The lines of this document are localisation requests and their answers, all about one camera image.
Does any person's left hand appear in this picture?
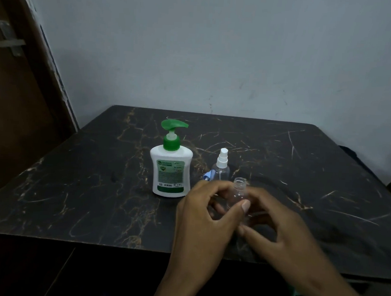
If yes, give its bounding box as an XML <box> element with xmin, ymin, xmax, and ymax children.
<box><xmin>172</xmin><ymin>177</ymin><xmax>252</xmax><ymax>273</ymax></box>

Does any person's right hand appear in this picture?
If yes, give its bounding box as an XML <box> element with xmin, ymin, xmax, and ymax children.
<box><xmin>233</xmin><ymin>185</ymin><xmax>329</xmax><ymax>289</ymax></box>

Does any small clear bottle white cap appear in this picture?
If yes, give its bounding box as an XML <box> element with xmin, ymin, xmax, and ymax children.
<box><xmin>210</xmin><ymin>147</ymin><xmax>232</xmax><ymax>183</ymax></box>

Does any white green hand sanitizer bottle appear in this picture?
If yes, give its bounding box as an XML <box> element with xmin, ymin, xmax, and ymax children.
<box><xmin>147</xmin><ymin>117</ymin><xmax>196</xmax><ymax>199</ymax></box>

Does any person's right forearm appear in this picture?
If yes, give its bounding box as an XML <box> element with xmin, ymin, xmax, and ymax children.
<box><xmin>289</xmin><ymin>259</ymin><xmax>380</xmax><ymax>296</ymax></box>

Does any brown wooden door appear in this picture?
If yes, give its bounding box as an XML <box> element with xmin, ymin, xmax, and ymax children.
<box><xmin>0</xmin><ymin>0</ymin><xmax>87</xmax><ymax>209</ymax></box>

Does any metal door latch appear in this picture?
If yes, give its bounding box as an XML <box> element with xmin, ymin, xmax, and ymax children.
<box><xmin>0</xmin><ymin>20</ymin><xmax>28</xmax><ymax>58</ymax></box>

